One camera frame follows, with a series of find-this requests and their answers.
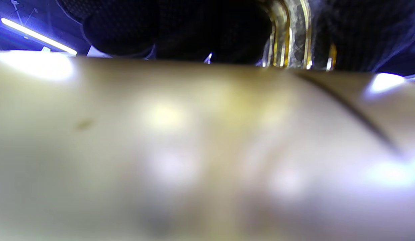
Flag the person's left hand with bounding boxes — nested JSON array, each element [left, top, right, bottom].
[[57, 0, 415, 72]]

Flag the yellow plastic pitcher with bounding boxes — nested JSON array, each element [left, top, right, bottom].
[[0, 0, 415, 241]]

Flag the ceiling light strip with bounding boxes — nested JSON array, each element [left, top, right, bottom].
[[1, 17, 77, 56]]

